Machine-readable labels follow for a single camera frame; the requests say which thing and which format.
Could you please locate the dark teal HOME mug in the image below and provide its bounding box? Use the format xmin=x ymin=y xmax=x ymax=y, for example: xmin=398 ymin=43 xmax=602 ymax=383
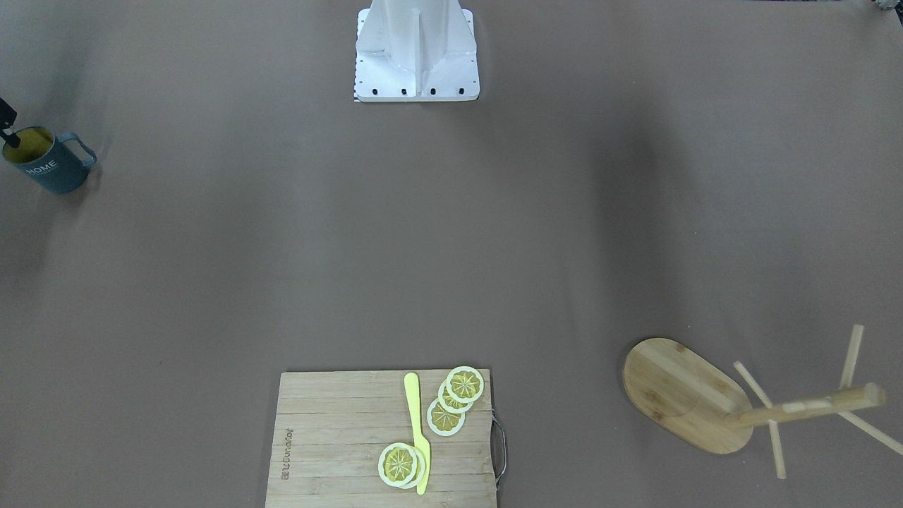
xmin=2 ymin=126 xmax=99 ymax=194

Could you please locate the wooden mug tree rack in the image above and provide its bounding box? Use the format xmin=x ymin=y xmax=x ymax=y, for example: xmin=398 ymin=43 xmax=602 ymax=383
xmin=622 ymin=324 xmax=901 ymax=480

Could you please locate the bamboo cutting board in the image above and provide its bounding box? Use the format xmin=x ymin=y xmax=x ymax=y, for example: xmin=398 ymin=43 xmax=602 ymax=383
xmin=265 ymin=368 xmax=507 ymax=507

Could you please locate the yellow plastic toy knife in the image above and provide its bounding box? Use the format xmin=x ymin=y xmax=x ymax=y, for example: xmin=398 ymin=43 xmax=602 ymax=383
xmin=404 ymin=372 xmax=432 ymax=495

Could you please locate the lemon slice toy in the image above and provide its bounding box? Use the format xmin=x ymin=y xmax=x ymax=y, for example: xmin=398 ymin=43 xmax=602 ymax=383
xmin=445 ymin=365 xmax=486 ymax=404
xmin=427 ymin=399 xmax=466 ymax=437
xmin=400 ymin=446 xmax=427 ymax=490
xmin=377 ymin=442 xmax=416 ymax=488
xmin=437 ymin=382 xmax=474 ymax=414

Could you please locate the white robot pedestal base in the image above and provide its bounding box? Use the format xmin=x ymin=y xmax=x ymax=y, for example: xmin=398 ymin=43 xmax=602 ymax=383
xmin=353 ymin=1 xmax=480 ymax=102

